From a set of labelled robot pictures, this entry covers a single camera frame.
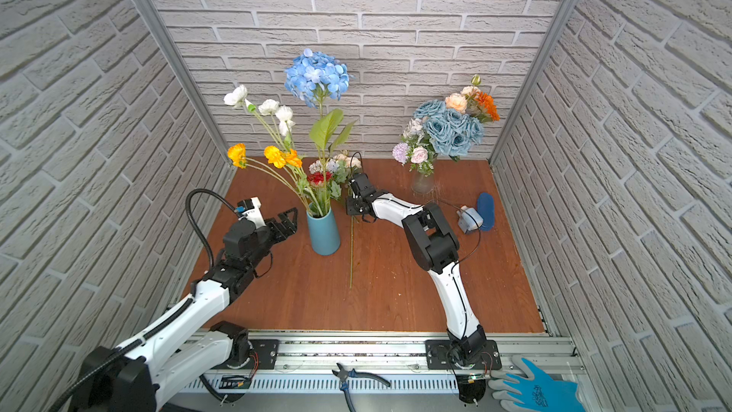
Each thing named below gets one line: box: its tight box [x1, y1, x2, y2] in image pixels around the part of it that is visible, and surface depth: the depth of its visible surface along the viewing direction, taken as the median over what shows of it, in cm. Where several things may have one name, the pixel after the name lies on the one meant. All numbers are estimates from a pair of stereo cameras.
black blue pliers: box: [331, 362, 392, 412], surface depth 71 cm
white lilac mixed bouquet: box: [391, 117, 437, 178], surface depth 90 cm
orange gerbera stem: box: [474, 91, 501, 124], surface depth 81 cm
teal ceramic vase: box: [305, 206, 341, 257], surface depth 86 cm
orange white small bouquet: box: [226, 143, 312, 211], surface depth 72 cm
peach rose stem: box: [445, 74, 483, 115], surface depth 87 cm
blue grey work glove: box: [488, 354, 587, 412], surface depth 70 cm
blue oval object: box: [477, 191, 495, 232], surface depth 105 cm
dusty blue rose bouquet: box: [413, 99, 486, 158], surface depth 81 cm
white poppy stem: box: [223, 85, 323, 214], surface depth 69 cm
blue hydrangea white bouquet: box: [284, 48, 356, 216], surface depth 61 cm
